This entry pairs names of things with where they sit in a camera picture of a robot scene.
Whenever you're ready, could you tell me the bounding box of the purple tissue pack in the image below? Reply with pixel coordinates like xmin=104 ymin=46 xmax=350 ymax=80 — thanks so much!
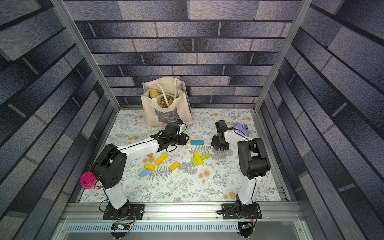
xmin=233 ymin=124 xmax=249 ymax=137

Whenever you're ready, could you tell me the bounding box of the long yellow block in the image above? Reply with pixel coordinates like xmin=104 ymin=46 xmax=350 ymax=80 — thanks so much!
xmin=154 ymin=153 xmax=168 ymax=166

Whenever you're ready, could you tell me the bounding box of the small yellow block right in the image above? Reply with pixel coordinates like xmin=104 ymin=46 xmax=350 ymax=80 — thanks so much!
xmin=170 ymin=162 xmax=180 ymax=172

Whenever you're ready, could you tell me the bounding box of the beige canvas tote bag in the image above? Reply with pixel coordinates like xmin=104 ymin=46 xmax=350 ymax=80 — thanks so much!
xmin=141 ymin=77 xmax=193 ymax=128

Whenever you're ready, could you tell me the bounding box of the teal block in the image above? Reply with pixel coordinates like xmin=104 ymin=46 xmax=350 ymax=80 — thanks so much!
xmin=191 ymin=140 xmax=204 ymax=146

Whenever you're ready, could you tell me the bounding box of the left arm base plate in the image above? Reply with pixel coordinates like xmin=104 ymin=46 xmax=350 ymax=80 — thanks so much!
xmin=103 ymin=204 xmax=146 ymax=221

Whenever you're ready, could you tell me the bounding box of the small yellow block left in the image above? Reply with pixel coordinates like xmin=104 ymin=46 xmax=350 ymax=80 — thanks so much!
xmin=144 ymin=164 xmax=156 ymax=171

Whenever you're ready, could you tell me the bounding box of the pink lidded cup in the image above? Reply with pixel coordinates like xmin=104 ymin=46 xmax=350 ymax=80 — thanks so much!
xmin=80 ymin=171 xmax=98 ymax=190

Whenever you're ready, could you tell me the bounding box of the light blue block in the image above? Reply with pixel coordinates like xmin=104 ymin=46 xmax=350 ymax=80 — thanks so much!
xmin=140 ymin=170 xmax=151 ymax=178

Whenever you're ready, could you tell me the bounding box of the small yellow block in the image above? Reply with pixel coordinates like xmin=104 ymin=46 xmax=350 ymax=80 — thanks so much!
xmin=144 ymin=164 xmax=156 ymax=171
xmin=170 ymin=162 xmax=180 ymax=172

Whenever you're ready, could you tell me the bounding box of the right circuit board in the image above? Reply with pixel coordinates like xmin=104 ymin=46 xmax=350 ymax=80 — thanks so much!
xmin=238 ymin=222 xmax=254 ymax=232

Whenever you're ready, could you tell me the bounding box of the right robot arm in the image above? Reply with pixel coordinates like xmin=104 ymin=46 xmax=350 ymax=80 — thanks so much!
xmin=211 ymin=120 xmax=271 ymax=219

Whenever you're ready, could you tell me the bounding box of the yellow block on green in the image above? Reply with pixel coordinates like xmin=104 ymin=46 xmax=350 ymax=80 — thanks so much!
xmin=194 ymin=152 xmax=204 ymax=166

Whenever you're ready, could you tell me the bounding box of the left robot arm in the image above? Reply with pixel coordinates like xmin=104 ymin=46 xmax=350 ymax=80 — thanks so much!
xmin=91 ymin=119 xmax=189 ymax=220

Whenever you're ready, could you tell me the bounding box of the lime green block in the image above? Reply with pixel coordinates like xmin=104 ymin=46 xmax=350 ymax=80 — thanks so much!
xmin=191 ymin=157 xmax=200 ymax=167

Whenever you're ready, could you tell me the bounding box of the green block small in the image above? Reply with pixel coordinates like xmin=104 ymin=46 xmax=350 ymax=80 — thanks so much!
xmin=201 ymin=153 xmax=210 ymax=160

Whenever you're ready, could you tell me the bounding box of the circuit board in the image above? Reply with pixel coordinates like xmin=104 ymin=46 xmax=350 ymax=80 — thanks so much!
xmin=111 ymin=222 xmax=131 ymax=232
xmin=238 ymin=222 xmax=254 ymax=232

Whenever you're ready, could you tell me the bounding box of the left circuit board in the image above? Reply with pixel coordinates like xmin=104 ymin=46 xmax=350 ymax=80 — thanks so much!
xmin=111 ymin=222 xmax=131 ymax=232

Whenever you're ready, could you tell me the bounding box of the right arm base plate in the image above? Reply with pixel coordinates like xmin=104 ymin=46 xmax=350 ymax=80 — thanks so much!
xmin=220 ymin=203 xmax=263 ymax=220

